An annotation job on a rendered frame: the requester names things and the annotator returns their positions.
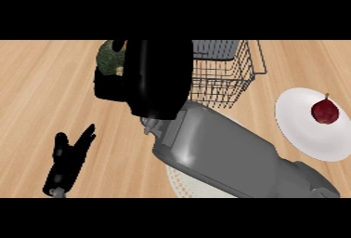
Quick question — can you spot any white round plate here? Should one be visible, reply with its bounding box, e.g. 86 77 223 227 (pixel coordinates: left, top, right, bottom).
272 86 351 163

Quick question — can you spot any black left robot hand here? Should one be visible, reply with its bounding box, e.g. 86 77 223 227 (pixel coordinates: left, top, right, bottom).
41 123 97 197

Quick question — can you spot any dark red pear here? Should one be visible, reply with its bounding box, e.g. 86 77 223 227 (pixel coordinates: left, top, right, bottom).
309 92 340 126

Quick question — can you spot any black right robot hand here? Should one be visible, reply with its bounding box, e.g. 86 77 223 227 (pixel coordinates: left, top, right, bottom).
92 39 193 121

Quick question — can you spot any grey wire basket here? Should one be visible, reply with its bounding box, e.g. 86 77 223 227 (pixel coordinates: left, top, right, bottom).
187 39 268 110

